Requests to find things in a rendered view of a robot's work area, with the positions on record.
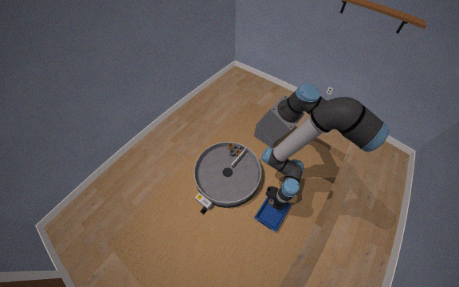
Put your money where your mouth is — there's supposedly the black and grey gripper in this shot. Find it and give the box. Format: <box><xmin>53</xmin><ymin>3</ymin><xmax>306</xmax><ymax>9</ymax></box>
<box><xmin>266</xmin><ymin>187</ymin><xmax>288</xmax><ymax>210</ymax></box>

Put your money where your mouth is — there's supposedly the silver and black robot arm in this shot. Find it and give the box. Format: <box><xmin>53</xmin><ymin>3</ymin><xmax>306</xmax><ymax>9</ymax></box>
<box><xmin>261</xmin><ymin>84</ymin><xmax>389</xmax><ymax>201</ymax></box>

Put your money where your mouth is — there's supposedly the blue open crate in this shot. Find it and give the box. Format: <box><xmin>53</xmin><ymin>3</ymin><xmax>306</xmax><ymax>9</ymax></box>
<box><xmin>253</xmin><ymin>196</ymin><xmax>292</xmax><ymax>232</ymax></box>

